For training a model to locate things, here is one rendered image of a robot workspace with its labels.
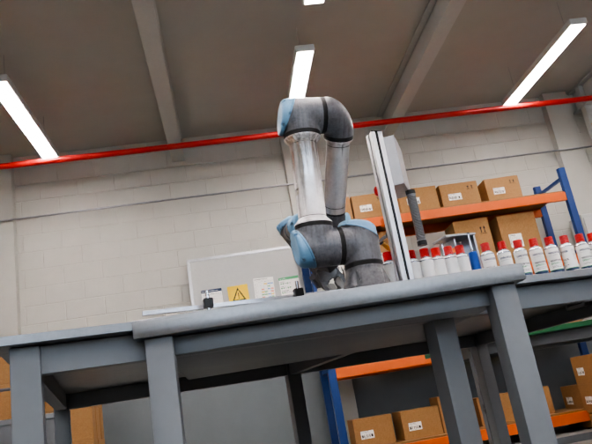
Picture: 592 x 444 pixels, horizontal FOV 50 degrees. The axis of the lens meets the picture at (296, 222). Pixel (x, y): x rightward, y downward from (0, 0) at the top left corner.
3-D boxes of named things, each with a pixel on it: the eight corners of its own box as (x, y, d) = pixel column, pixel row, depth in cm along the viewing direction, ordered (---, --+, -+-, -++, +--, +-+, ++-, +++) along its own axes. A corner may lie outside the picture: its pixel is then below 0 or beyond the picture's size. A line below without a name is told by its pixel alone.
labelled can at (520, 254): (531, 291, 251) (518, 241, 256) (540, 288, 246) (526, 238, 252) (521, 292, 249) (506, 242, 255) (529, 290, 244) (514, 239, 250)
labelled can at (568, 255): (587, 282, 253) (572, 233, 259) (576, 284, 251) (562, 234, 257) (578, 285, 258) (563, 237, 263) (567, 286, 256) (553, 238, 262)
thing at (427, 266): (438, 303, 237) (425, 250, 243) (445, 299, 232) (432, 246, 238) (425, 304, 235) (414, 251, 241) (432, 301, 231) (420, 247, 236)
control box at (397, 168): (411, 196, 241) (401, 149, 246) (404, 182, 225) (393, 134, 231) (385, 202, 244) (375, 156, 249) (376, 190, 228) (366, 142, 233)
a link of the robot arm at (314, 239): (349, 262, 187) (325, 90, 199) (299, 266, 184) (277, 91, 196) (338, 269, 199) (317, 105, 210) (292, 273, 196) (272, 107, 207)
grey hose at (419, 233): (425, 246, 231) (412, 192, 237) (429, 243, 228) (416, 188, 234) (416, 247, 230) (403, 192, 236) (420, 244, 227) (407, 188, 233)
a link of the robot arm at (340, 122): (352, 91, 208) (344, 225, 230) (319, 92, 206) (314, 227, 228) (363, 100, 198) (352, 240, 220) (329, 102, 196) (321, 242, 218)
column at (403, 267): (416, 314, 217) (376, 136, 236) (422, 312, 213) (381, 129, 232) (404, 316, 215) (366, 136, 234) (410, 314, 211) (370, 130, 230)
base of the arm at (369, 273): (386, 299, 199) (380, 269, 202) (401, 287, 185) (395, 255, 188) (339, 304, 196) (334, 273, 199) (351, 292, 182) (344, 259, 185)
